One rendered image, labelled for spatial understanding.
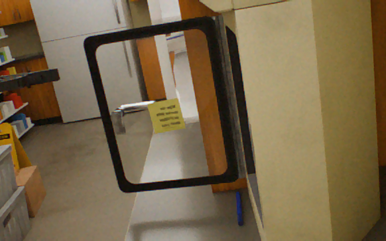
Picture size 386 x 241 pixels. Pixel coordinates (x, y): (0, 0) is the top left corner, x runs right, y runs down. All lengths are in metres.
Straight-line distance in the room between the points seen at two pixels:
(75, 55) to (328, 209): 5.21
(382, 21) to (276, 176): 0.53
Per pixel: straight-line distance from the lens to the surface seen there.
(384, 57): 1.10
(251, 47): 0.63
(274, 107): 0.65
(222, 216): 1.00
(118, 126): 1.01
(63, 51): 5.79
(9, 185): 3.14
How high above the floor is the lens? 1.45
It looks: 17 degrees down
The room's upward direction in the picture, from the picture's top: 10 degrees counter-clockwise
